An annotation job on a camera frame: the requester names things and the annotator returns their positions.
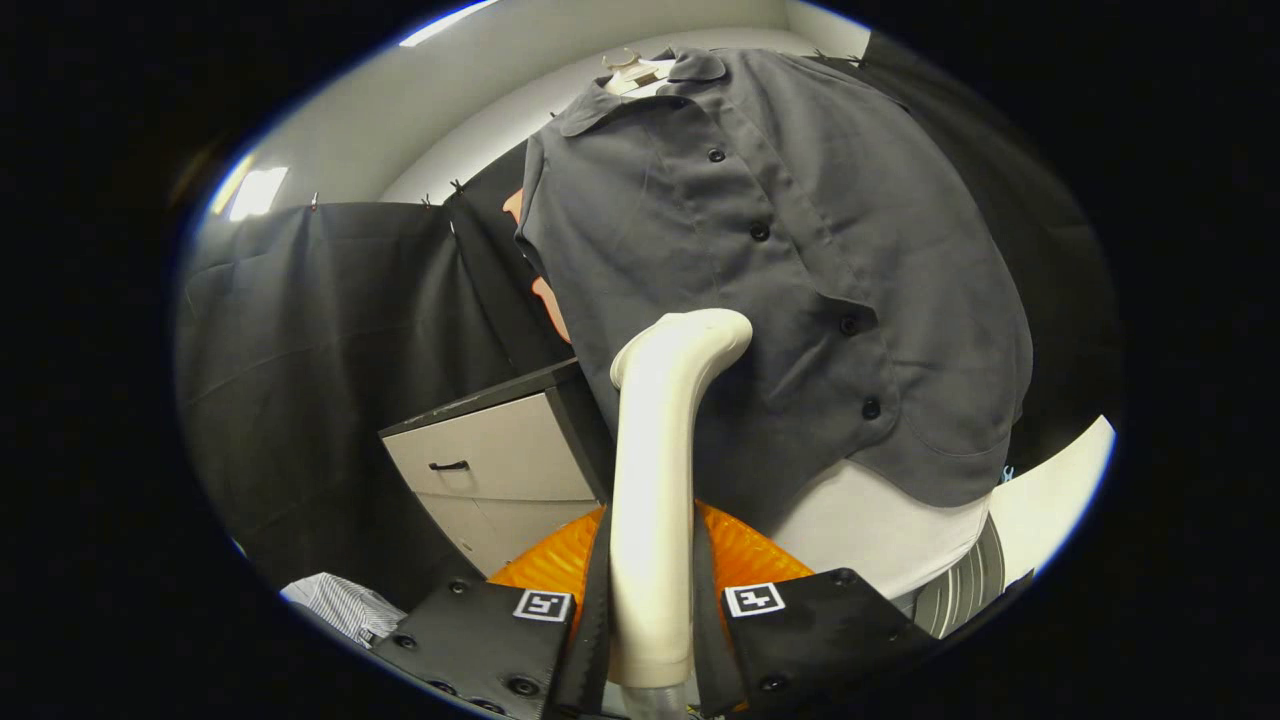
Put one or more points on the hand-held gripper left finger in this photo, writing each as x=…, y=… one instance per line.
x=490, y=640

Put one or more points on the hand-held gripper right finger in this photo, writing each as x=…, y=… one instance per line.
x=820, y=640

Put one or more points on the white garment steamer head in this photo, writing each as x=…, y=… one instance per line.
x=655, y=480

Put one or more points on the grey button-up shirt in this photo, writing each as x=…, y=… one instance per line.
x=800, y=300

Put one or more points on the grey ribbed panel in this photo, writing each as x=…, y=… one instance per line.
x=960, y=590

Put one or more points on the striped white cloth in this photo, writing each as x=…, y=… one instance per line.
x=340, y=605

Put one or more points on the drawer cabinet with dark top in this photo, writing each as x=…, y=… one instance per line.
x=490, y=450

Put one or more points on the white side table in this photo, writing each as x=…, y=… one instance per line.
x=1050, y=490

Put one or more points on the long ceiling strip light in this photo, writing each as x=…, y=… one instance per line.
x=258, y=192

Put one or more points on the ceiling panel light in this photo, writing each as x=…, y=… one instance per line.
x=450, y=22

